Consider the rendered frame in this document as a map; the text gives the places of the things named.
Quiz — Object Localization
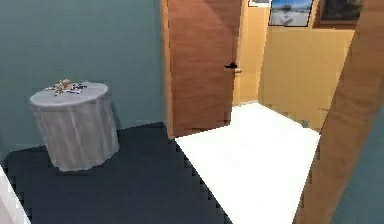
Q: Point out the brown wooden room door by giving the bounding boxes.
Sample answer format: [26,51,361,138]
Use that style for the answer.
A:
[160,0,244,140]

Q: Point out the round grey draped table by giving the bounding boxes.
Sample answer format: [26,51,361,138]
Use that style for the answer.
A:
[29,81,121,173]

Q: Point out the blue framed landscape picture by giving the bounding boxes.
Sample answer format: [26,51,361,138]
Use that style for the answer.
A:
[268,0,315,28]

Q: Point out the dark framed picture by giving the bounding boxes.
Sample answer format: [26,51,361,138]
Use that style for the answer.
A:
[314,0,364,29]

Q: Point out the white furniture edge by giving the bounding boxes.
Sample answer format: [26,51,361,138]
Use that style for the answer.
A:
[0,164,32,224]

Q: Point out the small dark flat object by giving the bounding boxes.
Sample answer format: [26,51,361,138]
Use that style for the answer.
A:
[66,82,88,95]

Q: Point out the white framed picture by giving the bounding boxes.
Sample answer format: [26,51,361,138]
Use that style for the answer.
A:
[248,0,272,8]

